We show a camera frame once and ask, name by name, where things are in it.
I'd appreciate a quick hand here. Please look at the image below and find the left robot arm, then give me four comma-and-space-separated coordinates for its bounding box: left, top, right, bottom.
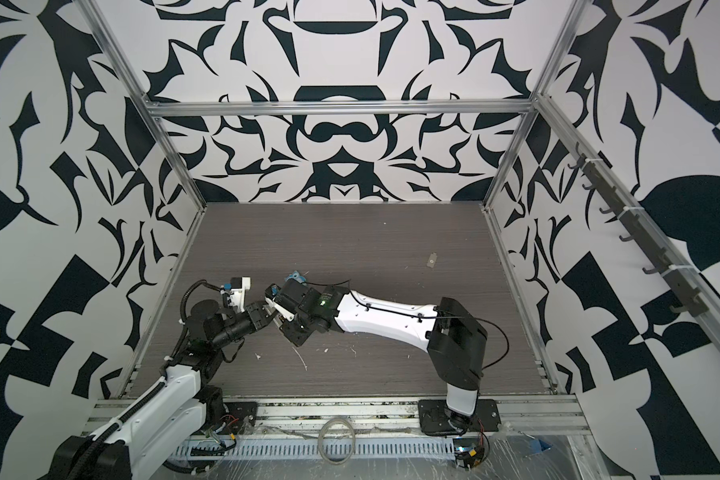
45, 300, 277, 479

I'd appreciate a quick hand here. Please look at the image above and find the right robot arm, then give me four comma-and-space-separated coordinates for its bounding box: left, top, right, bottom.
265, 279, 488, 436

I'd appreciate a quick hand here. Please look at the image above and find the blue owl toy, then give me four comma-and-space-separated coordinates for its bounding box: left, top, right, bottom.
286, 271, 307, 284

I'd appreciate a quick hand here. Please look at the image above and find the blue tape piece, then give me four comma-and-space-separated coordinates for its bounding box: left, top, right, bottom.
529, 438, 552, 455

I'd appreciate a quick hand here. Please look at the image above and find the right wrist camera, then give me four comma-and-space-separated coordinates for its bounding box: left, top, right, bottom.
264, 284, 296, 322

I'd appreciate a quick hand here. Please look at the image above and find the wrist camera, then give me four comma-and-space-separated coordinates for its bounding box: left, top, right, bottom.
264, 284, 296, 322
222, 277, 251, 313

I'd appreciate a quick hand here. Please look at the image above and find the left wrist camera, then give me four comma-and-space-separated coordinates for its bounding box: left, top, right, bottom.
222, 277, 251, 313

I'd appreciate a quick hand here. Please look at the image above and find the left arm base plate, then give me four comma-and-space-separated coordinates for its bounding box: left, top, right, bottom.
212, 400, 259, 436

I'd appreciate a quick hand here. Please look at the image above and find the coiled grey cable loop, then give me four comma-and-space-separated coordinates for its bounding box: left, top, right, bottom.
317, 416, 358, 466

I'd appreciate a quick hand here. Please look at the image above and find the white slotted cable duct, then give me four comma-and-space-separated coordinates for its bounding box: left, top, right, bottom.
169, 437, 454, 461

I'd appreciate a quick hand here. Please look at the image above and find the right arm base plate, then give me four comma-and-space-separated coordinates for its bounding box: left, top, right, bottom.
417, 399, 501, 437

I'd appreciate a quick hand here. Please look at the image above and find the wall hook rail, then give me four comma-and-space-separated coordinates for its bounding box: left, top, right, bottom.
569, 145, 709, 317

